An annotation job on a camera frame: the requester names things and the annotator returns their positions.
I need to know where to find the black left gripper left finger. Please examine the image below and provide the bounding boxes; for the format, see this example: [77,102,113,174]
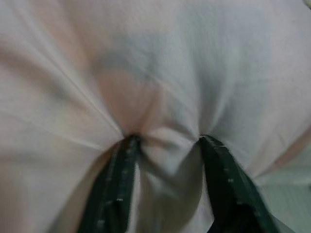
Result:
[77,134,141,233]

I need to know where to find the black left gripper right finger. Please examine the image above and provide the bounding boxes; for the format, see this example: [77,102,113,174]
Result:
[200,134,279,233]

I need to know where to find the cream cartoon print quilt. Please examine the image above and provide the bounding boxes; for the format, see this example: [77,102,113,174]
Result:
[0,0,311,233]

